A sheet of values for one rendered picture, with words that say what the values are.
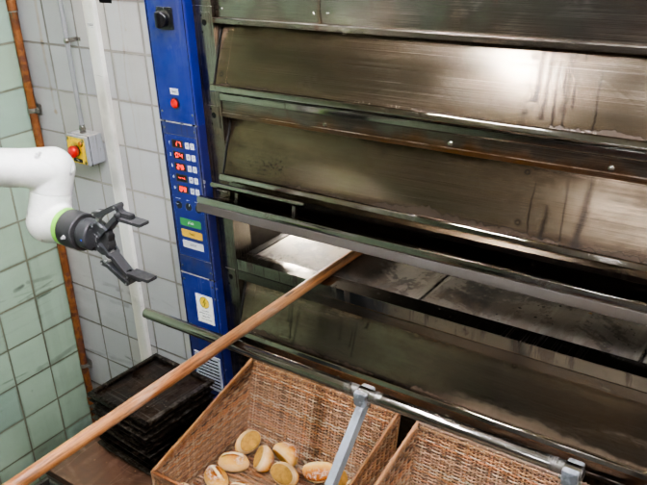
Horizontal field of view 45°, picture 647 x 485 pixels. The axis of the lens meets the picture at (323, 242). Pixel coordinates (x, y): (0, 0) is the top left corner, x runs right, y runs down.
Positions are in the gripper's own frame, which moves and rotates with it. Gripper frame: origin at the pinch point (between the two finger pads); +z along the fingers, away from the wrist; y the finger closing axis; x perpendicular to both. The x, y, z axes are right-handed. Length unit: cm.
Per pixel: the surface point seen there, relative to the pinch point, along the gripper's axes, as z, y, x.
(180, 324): -12.3, 31.8, -18.0
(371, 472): 34, 74, -38
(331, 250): -3, 31, -75
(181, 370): 7.4, 28.8, 0.7
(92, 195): -91, 22, -55
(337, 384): 38, 32, -18
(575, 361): 81, 32, -56
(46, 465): 7.8, 29.4, 38.4
